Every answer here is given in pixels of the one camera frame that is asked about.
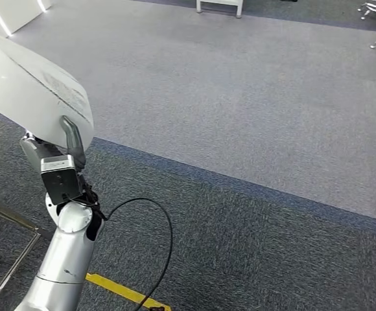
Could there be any steel floor frame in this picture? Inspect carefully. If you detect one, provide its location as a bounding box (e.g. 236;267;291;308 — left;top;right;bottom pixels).
0;202;42;311

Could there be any white bench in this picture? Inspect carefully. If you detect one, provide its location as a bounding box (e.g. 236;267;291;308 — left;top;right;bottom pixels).
196;0;244;19

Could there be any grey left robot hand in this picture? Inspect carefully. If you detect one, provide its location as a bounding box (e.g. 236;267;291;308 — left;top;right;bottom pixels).
19;115;87;174

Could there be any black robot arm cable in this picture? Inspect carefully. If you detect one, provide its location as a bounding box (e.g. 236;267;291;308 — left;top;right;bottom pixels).
105;197;174;311

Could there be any pale and black wrist camera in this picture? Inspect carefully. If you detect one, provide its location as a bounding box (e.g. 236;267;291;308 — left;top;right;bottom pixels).
40;154;82;206

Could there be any white curved plastic panel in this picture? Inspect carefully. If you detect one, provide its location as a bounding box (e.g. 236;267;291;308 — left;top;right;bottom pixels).
0;29;94;151

